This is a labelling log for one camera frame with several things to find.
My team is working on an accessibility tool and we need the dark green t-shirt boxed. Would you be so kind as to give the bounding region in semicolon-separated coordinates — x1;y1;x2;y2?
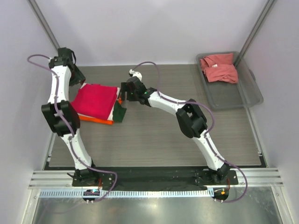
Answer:
113;103;127;123

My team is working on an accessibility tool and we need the red t-shirt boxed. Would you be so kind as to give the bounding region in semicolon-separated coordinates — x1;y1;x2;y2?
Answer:
71;84;119;120

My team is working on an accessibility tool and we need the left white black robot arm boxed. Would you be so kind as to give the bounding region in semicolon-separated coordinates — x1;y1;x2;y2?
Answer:
41;47;100;186

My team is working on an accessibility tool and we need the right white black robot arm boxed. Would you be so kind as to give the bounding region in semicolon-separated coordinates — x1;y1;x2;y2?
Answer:
121;76;230;185

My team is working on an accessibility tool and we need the salmon pink t-shirt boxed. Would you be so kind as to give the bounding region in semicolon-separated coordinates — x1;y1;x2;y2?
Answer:
199;53;239;84

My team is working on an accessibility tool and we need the grey plastic tray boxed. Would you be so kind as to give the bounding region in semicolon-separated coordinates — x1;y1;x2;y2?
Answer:
196;51;263;111

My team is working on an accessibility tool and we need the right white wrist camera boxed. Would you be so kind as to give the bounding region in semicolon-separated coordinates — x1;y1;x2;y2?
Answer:
128;69;142;81

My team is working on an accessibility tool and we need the left aluminium corner post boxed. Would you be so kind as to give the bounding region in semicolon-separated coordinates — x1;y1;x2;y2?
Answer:
27;0;60;50

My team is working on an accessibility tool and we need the aluminium corner post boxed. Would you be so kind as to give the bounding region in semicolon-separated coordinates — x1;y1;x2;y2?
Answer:
234;0;277;66
27;0;60;50

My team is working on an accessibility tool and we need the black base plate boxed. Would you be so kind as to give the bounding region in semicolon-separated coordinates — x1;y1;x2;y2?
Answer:
67;166;239;191

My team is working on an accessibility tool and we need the slotted cable duct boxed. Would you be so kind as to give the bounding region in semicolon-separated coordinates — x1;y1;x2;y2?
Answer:
39;188;214;199

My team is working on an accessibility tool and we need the right aluminium corner post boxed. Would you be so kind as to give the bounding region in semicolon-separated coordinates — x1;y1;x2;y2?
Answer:
234;0;277;66

